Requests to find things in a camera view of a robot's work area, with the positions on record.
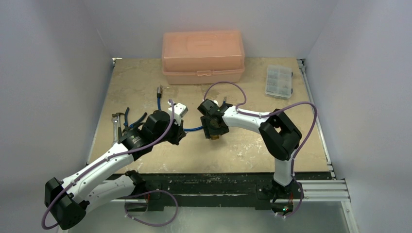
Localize blue cable lock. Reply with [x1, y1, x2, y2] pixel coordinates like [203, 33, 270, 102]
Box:
[156, 86, 233, 133]

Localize pink plastic toolbox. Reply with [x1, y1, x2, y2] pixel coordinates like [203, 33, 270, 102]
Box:
[162, 31, 245, 85]

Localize clear plastic organizer box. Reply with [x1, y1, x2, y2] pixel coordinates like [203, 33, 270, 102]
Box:
[265, 65, 293, 99]

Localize blue handled pliers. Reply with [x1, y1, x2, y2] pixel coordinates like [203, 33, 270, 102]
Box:
[123, 107, 148, 129]

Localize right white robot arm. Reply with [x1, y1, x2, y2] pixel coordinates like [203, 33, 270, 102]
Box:
[197, 99, 302, 198]

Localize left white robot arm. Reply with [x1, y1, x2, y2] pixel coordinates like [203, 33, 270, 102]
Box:
[41, 103, 188, 230]

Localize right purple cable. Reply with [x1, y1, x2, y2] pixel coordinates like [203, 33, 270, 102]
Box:
[203, 81, 318, 219]

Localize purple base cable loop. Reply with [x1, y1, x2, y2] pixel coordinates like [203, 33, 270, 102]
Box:
[124, 189, 179, 227]

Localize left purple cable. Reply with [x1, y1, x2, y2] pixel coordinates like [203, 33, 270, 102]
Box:
[41, 99, 176, 230]

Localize silver wrench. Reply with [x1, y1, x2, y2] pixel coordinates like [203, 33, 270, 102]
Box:
[111, 115, 120, 145]

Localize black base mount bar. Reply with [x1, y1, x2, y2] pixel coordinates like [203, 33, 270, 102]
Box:
[106, 172, 335, 212]

